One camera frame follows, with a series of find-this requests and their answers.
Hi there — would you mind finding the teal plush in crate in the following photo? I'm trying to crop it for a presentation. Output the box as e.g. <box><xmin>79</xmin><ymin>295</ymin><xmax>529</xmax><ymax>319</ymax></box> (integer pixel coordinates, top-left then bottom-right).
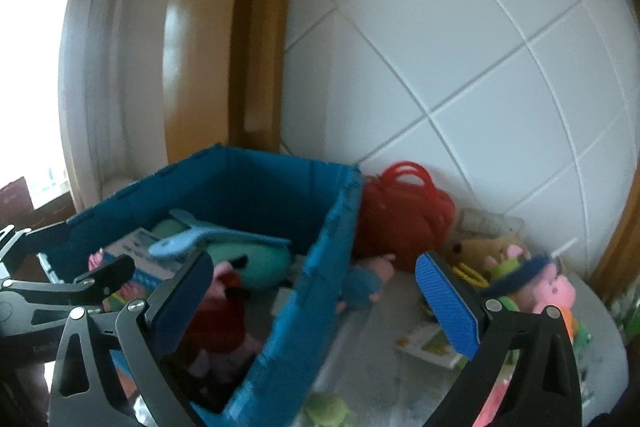
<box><xmin>152</xmin><ymin>218</ymin><xmax>294</xmax><ymax>291</ymax></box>

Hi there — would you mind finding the blue white box in crate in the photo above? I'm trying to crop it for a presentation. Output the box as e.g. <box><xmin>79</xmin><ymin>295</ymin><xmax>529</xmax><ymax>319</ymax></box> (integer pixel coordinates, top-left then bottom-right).
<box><xmin>102</xmin><ymin>228</ymin><xmax>182</xmax><ymax>293</ymax></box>

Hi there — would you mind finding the light blue plastic shoehorn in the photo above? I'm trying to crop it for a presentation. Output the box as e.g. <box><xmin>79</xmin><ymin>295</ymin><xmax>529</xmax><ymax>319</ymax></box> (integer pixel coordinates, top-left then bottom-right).
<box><xmin>149</xmin><ymin>209</ymin><xmax>291</xmax><ymax>259</ymax></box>

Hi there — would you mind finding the red toy handbag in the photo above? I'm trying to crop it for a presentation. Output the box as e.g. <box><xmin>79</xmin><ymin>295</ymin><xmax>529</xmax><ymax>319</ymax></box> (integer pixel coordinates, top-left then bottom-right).
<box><xmin>352</xmin><ymin>161</ymin><xmax>456</xmax><ymax>272</ymax></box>

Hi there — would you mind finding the small pig plush blue shirt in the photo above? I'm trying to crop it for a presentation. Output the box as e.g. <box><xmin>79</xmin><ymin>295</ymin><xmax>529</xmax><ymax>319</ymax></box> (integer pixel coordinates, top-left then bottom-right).
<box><xmin>336</xmin><ymin>254</ymin><xmax>395</xmax><ymax>313</ymax></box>

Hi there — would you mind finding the light green plush toy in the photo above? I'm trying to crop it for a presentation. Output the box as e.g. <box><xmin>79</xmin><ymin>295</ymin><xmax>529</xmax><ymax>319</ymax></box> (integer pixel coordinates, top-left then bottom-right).
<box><xmin>302</xmin><ymin>392</ymin><xmax>356</xmax><ymax>427</ymax></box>

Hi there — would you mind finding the dark blue fuzzy plush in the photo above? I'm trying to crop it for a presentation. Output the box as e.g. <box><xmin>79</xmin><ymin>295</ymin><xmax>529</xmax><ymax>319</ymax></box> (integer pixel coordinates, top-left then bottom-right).
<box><xmin>480</xmin><ymin>255</ymin><xmax>551</xmax><ymax>298</ymax></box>

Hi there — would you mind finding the white green booklet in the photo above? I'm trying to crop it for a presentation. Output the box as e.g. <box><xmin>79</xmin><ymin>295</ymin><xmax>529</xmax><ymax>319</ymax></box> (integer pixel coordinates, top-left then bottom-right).
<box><xmin>395</xmin><ymin>322</ymin><xmax>465</xmax><ymax>369</ymax></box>

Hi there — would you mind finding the pink pig plush orange dress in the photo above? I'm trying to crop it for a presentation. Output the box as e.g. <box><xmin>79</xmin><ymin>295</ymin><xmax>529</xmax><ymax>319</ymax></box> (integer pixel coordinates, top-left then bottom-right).
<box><xmin>532</xmin><ymin>262</ymin><xmax>578</xmax><ymax>340</ymax></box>

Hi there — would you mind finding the brown bear plush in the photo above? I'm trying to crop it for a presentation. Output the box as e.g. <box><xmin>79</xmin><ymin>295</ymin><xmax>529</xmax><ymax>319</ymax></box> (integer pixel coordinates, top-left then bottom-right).
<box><xmin>445</xmin><ymin>234</ymin><xmax>530</xmax><ymax>279</ymax></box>

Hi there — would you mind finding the blue plastic storage crate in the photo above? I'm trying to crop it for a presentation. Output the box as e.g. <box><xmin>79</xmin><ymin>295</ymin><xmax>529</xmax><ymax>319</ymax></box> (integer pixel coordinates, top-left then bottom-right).
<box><xmin>32</xmin><ymin>145</ymin><xmax>362</xmax><ymax>426</ymax></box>

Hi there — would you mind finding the wooden door frame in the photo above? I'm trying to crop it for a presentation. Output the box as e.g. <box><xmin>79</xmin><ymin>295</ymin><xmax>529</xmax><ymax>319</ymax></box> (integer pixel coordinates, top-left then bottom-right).
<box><xmin>163</xmin><ymin>0</ymin><xmax>288</xmax><ymax>161</ymax></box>

